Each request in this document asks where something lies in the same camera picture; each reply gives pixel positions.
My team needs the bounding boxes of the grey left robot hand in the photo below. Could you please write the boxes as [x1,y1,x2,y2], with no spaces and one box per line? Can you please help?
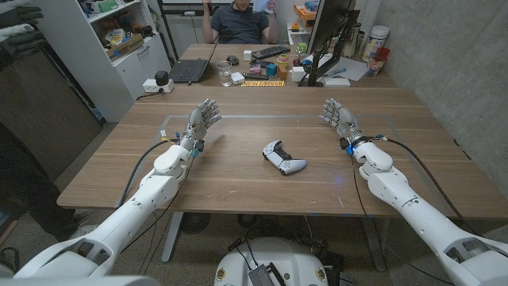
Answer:
[179,98,222,152]

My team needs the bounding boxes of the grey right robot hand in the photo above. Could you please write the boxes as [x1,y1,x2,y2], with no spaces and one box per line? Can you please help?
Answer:
[319,98,364,147]

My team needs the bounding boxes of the white black game controller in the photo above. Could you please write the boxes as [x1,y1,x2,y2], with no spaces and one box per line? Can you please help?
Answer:
[261,140,308,176]

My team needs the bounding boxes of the flat white box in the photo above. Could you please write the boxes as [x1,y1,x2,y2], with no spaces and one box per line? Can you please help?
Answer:
[324,77,352,88]

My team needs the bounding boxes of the black laptop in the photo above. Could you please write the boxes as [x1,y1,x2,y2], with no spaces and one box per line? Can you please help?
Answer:
[168,38,220,84]

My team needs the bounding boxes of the white paper sheets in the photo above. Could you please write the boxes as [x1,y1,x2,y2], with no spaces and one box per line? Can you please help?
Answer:
[305,53,368,83]

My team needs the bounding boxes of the clear drinking glass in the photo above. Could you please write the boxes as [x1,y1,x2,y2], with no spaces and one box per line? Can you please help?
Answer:
[215,60,233,87]

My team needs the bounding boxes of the black monitor stand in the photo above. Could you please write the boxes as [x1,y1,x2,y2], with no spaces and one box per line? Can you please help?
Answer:
[298,10,361,87]

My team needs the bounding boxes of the white power strip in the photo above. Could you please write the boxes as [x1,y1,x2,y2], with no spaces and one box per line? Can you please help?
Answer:
[142,78,175,95]

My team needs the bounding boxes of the yellow new driver sign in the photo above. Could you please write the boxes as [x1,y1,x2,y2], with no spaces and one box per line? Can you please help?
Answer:
[241,80,286,88]

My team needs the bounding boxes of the white round canister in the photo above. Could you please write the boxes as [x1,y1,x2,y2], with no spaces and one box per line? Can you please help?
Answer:
[361,25,391,63]

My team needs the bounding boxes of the black metal stand pole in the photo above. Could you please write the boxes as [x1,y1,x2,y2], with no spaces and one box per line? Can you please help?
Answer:
[156,0,178,64]

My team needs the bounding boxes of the black computer monitor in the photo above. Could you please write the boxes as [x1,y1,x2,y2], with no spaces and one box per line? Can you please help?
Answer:
[306,0,358,55]

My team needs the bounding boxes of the black floor fan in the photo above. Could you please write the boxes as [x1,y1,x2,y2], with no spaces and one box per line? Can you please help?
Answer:
[180,212,212,234]

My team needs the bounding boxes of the black keyboard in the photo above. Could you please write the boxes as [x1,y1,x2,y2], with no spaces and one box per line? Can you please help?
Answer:
[251,44,291,60]

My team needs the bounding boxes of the brown cardboard box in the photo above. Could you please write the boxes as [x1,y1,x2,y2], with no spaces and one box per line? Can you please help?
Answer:
[105,33,145,63]

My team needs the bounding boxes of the white shelf cabinet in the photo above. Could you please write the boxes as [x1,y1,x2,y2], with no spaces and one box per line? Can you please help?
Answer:
[17,0,171,123]

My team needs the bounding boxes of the seated person dark shirt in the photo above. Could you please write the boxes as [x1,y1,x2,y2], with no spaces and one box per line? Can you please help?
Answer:
[201,0,279,44]

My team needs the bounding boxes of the orange box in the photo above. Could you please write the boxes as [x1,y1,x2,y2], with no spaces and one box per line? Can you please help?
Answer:
[293,3,321,21]

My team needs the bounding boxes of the grey table leg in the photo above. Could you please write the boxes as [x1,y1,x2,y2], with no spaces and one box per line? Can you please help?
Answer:
[161,212,184,264]
[360,216,387,272]

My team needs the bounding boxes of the green carton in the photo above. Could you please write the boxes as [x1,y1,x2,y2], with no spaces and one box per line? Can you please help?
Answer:
[97,0,120,14]

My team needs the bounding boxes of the white robot torso base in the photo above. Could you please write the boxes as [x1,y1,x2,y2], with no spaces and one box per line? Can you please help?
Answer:
[214,237,329,286]

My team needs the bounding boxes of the grey electronics box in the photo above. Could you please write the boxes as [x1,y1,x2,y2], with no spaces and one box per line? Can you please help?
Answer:
[248,264,275,286]

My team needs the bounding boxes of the standing person black gloves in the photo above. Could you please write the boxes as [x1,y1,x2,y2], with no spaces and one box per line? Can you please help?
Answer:
[0,0,98,243]

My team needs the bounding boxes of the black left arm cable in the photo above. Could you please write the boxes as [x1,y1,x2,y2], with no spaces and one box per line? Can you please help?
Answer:
[117,137,179,209]

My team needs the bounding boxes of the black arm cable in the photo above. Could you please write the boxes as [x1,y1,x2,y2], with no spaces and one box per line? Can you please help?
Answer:
[372,134,483,238]
[117,137,179,209]

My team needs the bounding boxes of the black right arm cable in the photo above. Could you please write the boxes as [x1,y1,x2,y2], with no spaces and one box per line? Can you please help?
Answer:
[372,134,483,238]

